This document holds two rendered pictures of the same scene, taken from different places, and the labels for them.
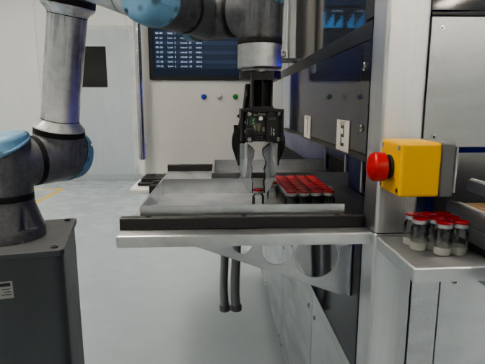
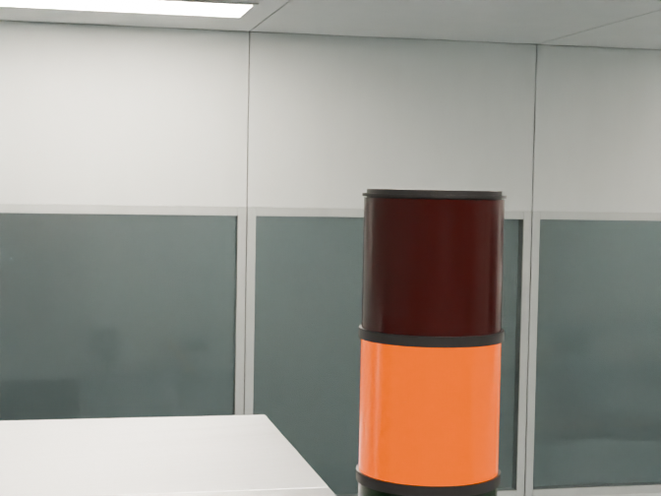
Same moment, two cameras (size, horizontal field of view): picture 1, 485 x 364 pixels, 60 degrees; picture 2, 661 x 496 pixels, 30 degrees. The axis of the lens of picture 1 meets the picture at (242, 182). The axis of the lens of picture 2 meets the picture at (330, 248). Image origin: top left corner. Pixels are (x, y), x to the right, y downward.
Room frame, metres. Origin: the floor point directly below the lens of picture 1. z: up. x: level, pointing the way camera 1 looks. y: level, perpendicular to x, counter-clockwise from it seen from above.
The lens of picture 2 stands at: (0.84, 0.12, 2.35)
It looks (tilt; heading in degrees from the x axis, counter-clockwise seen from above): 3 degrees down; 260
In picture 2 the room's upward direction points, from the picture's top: 1 degrees clockwise
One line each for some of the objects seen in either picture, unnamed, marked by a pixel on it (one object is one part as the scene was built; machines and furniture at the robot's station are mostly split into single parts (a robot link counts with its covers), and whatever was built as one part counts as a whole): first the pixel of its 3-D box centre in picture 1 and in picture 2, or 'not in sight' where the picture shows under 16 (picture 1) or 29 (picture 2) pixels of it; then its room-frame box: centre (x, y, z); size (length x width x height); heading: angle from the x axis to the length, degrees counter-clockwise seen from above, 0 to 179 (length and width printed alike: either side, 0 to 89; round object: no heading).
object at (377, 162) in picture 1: (381, 166); not in sight; (0.57, -0.19, 0.99); 0.04 x 0.04 x 0.04; 3
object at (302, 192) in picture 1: (295, 193); not in sight; (0.82, -0.11, 0.90); 0.18 x 0.02 x 0.05; 3
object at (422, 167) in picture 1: (413, 166); not in sight; (0.58, -0.24, 0.99); 0.08 x 0.07 x 0.07; 93
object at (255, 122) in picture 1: (260, 107); not in sight; (0.73, -0.03, 1.07); 0.09 x 0.08 x 0.12; 3
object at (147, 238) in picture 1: (253, 193); not in sight; (0.99, -0.03, 0.87); 0.70 x 0.48 x 0.02; 3
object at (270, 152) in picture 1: (271, 168); not in sight; (0.74, -0.05, 0.97); 0.06 x 0.03 x 0.09; 3
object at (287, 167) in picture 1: (273, 171); not in sight; (1.16, -0.09, 0.90); 0.34 x 0.26 x 0.04; 93
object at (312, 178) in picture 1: (318, 193); not in sight; (0.82, -0.15, 0.90); 0.18 x 0.02 x 0.05; 3
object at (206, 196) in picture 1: (239, 198); not in sight; (0.81, 0.00, 0.90); 0.34 x 0.26 x 0.04; 93
